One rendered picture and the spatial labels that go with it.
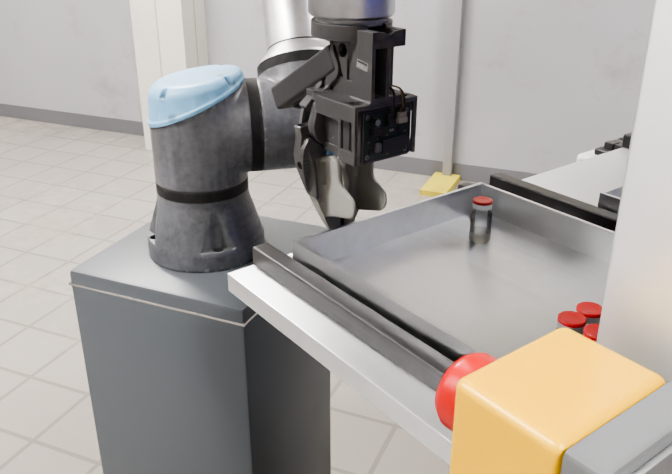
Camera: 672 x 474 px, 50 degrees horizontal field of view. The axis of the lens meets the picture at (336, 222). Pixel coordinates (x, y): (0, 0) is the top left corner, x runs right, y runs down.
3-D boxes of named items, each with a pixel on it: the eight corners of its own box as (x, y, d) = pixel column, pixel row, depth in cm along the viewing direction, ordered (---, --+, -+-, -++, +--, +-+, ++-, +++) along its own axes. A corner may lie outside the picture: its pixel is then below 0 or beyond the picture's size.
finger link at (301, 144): (304, 202, 68) (302, 110, 65) (294, 197, 69) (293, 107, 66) (344, 191, 71) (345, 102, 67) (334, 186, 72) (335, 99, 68)
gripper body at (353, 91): (350, 175, 62) (353, 31, 57) (294, 149, 69) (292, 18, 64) (416, 158, 66) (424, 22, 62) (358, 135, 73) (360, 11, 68)
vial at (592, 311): (603, 360, 56) (612, 309, 55) (585, 370, 55) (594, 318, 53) (578, 348, 58) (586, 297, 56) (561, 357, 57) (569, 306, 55)
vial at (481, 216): (494, 240, 76) (498, 202, 75) (480, 246, 75) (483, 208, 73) (478, 233, 78) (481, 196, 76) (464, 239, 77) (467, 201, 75)
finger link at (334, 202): (344, 261, 68) (345, 167, 64) (307, 239, 72) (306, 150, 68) (370, 252, 69) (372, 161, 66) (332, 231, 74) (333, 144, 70)
